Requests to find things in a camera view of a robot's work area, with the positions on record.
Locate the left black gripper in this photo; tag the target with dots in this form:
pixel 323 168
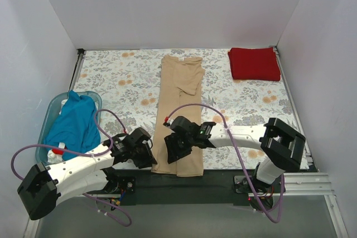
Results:
pixel 146 155

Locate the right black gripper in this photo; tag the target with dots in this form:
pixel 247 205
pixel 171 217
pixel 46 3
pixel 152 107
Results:
pixel 177 146

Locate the beige t shirt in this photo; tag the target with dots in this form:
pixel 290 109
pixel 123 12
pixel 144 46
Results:
pixel 180 84

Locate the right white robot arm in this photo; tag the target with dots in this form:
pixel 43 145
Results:
pixel 282 144

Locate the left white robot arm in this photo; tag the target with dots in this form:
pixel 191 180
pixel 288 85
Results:
pixel 45 187

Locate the blue t shirt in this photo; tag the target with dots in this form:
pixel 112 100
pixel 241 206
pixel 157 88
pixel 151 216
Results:
pixel 75 126

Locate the floral table cloth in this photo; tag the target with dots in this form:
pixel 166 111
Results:
pixel 129 81

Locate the white and red garment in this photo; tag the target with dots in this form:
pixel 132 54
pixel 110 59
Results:
pixel 54 156

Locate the teal plastic basket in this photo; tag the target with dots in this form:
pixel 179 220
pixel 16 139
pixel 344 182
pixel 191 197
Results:
pixel 53 111

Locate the folded red t shirt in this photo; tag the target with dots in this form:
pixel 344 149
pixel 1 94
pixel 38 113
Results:
pixel 254 64

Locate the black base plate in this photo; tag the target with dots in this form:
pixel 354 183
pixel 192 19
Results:
pixel 218 186

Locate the aluminium frame rail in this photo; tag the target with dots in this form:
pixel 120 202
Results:
pixel 297 184

